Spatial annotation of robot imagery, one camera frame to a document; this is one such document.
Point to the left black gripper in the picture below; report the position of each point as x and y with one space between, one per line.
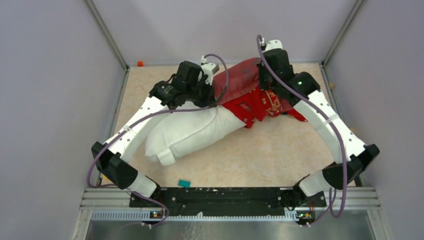
210 99

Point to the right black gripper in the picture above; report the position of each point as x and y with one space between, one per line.
263 85

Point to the red patterned pillowcase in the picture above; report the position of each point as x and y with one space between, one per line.
244 97

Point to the white pillow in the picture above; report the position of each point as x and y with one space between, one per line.
182 133

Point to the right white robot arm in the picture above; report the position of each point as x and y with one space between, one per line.
351 155

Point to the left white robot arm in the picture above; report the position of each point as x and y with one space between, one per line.
192 82

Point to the teal small block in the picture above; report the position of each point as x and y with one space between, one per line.
184 183

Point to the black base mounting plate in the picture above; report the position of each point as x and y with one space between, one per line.
230 201

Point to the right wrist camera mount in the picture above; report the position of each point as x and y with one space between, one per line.
265 46

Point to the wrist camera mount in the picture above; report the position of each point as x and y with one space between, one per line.
209 69
265 46

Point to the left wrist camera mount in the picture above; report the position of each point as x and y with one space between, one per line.
209 69

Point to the aluminium front rail frame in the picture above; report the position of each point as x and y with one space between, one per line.
113 204

